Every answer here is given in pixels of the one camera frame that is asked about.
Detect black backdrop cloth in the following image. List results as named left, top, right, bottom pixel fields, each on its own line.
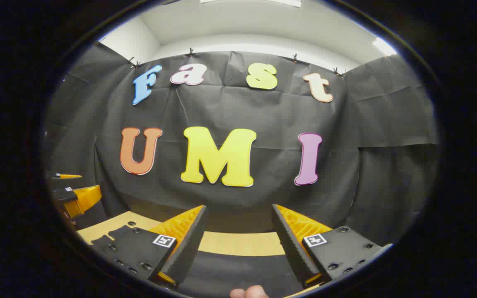
left=44, top=41, right=440, bottom=249

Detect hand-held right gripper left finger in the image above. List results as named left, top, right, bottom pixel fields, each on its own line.
left=92, top=204, right=209, bottom=289

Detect dark grey jeans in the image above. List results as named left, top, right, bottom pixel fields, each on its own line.
left=176, top=250, right=305, bottom=298

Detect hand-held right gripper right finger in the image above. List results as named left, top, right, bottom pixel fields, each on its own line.
left=272, top=204, right=393, bottom=289

